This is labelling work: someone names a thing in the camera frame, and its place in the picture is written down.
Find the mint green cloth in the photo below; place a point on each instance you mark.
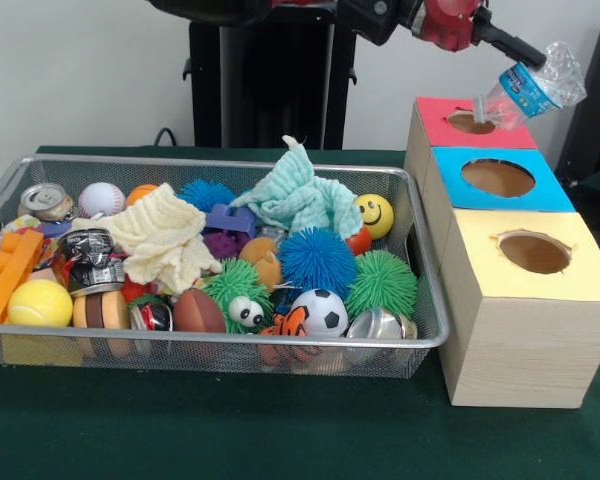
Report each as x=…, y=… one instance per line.
x=300, y=195

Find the small soccer ball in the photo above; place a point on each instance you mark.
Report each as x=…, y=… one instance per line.
x=320, y=312

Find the red robot arm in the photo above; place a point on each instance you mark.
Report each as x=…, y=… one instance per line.
x=380, y=15

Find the large blue spiky ball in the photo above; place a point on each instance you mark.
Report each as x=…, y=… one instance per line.
x=318, y=260

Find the cream knitted cloth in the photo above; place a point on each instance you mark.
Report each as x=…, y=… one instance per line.
x=160, y=235

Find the wooden box with three holes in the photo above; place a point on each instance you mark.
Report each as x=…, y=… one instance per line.
x=520, y=350

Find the orange toy brick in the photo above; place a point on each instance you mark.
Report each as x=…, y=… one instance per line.
x=10, y=270

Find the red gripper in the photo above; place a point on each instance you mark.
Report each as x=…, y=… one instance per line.
x=450, y=22

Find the yellow tennis ball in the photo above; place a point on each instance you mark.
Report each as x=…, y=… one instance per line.
x=40, y=303

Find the yellow smiley ball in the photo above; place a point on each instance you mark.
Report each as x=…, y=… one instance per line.
x=375, y=215

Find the green spiky ball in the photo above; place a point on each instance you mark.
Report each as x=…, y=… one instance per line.
x=382, y=283

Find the green furry googly-eyed toy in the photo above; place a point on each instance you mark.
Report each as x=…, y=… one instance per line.
x=235, y=285

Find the white baseball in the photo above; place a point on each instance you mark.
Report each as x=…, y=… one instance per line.
x=101, y=199

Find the crushed clear plastic bottle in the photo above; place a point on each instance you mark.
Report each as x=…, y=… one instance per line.
x=530, y=90

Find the clear mesh bin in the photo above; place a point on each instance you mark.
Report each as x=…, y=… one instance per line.
x=230, y=362

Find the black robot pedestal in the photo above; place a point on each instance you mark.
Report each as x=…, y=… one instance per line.
x=270, y=90

